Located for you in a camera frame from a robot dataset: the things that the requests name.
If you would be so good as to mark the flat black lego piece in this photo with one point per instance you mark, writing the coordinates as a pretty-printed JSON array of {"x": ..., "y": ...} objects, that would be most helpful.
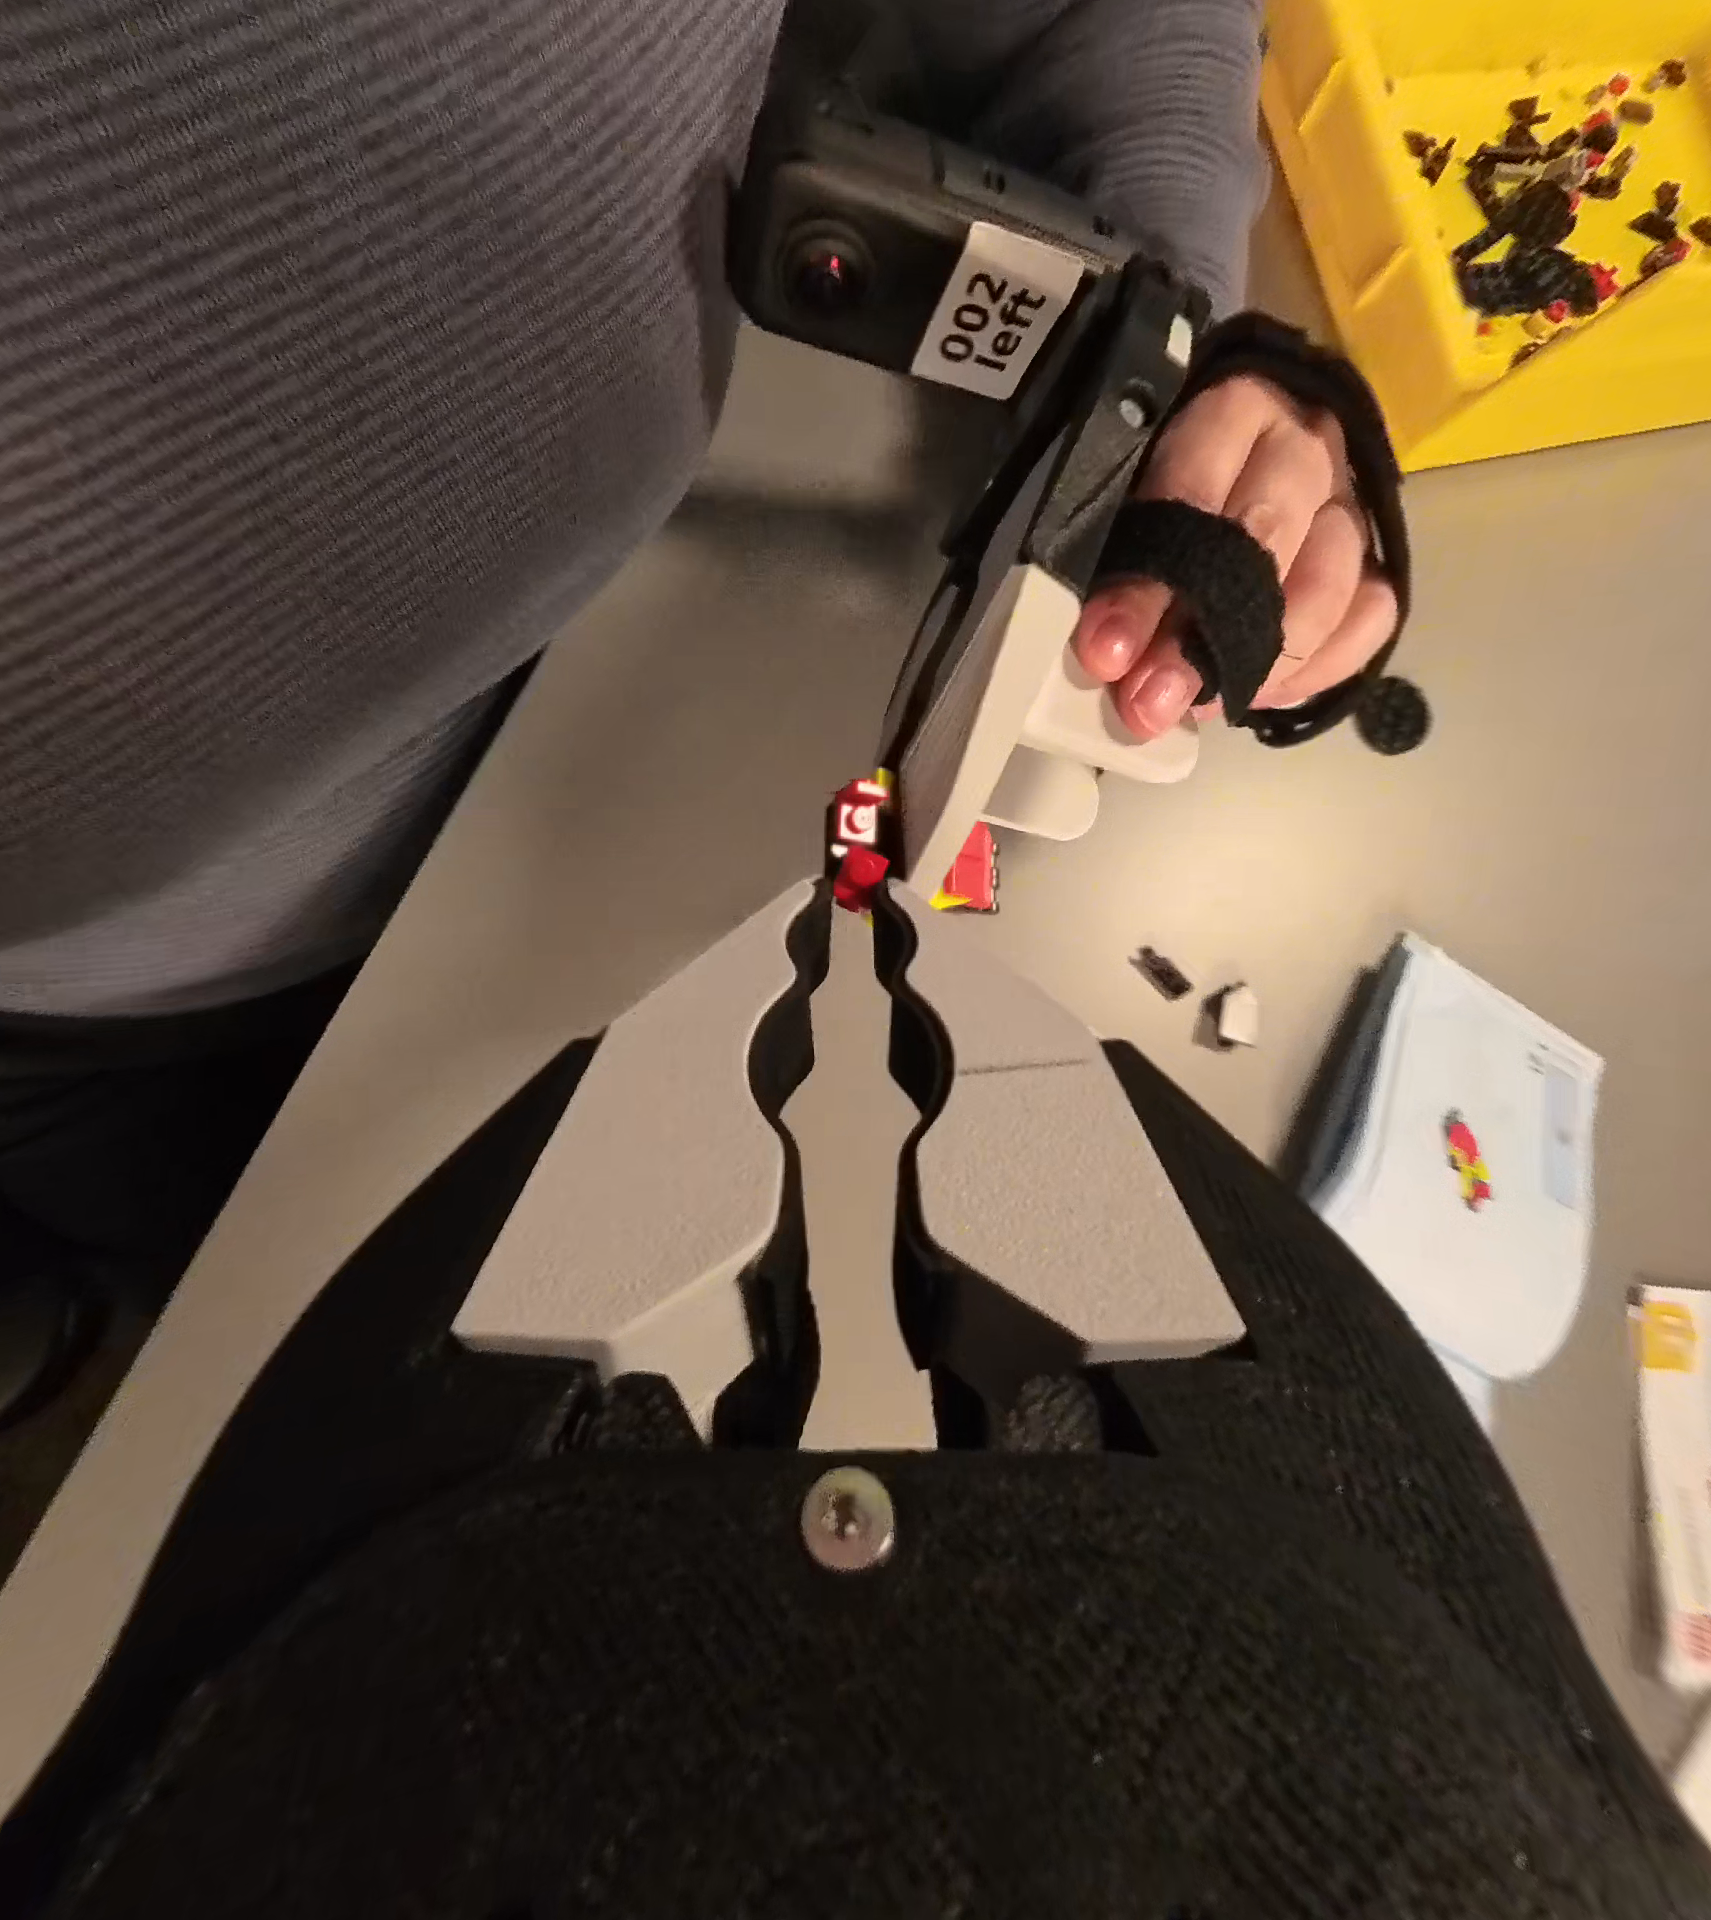
[{"x": 1160, "y": 972}]

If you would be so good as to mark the open instruction booklet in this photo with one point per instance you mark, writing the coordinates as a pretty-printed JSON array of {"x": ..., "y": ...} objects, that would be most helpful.
[{"x": 1456, "y": 1154}]

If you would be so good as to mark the small red yellow lego assembly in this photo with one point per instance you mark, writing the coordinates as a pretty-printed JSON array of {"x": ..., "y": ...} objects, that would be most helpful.
[{"x": 861, "y": 840}]

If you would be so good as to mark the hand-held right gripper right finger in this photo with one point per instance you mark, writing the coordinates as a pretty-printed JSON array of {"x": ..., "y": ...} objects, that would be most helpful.
[{"x": 1066, "y": 1201}]

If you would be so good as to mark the black lego block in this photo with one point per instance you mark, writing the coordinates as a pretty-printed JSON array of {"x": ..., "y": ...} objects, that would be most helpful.
[{"x": 1230, "y": 1017}]

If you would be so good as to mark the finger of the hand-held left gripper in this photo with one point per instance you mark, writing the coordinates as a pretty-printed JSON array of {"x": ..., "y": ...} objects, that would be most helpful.
[{"x": 983, "y": 705}]

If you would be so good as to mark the person's dark pants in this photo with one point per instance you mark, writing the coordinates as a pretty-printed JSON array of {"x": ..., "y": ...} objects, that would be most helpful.
[{"x": 75, "y": 1111}]

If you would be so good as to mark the person's grey sweater torso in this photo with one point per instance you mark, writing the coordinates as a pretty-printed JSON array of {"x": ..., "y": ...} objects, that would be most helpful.
[{"x": 271, "y": 450}]

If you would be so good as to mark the person's left hand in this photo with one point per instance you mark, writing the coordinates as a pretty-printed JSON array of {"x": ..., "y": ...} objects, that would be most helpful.
[{"x": 1246, "y": 464}]

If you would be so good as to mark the pile of lego pieces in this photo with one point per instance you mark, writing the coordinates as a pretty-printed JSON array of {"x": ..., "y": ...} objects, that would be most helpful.
[{"x": 1546, "y": 224}]

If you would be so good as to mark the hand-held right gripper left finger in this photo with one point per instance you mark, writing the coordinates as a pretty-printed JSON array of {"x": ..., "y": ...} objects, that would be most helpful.
[{"x": 631, "y": 1184}]

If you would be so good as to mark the yellow plastic bin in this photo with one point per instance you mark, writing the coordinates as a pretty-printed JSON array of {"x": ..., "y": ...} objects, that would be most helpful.
[{"x": 1620, "y": 405}]

